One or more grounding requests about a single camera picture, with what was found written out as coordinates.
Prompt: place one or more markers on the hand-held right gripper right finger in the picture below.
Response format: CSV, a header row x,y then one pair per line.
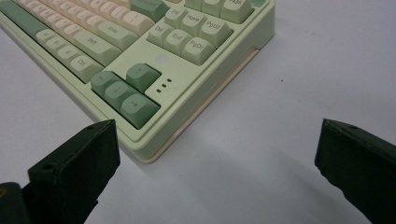
x,y
361,168

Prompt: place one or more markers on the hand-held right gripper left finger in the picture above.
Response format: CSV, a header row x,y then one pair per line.
x,y
77,174

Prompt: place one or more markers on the green and cream keyboard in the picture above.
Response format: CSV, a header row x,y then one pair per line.
x,y
149,62

